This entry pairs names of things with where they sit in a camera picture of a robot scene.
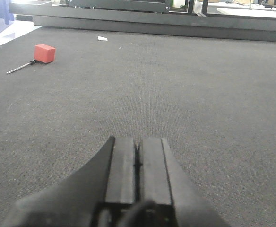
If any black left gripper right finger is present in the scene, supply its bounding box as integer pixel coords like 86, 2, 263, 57
139, 138, 229, 227

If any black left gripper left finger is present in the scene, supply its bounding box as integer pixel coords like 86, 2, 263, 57
2, 136, 136, 227

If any dark grey conveyor belt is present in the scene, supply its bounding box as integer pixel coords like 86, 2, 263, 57
0, 28, 276, 227

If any thin metal rod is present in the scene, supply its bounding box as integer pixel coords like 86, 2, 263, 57
6, 60, 36, 74

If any small red block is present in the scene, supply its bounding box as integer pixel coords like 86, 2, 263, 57
34, 44, 56, 63

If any small white paper scrap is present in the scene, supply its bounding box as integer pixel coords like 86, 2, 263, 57
97, 36, 108, 42

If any white background table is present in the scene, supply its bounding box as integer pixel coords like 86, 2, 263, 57
207, 2, 276, 13

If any black conveyor side rail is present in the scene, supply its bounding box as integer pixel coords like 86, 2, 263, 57
9, 3, 276, 42

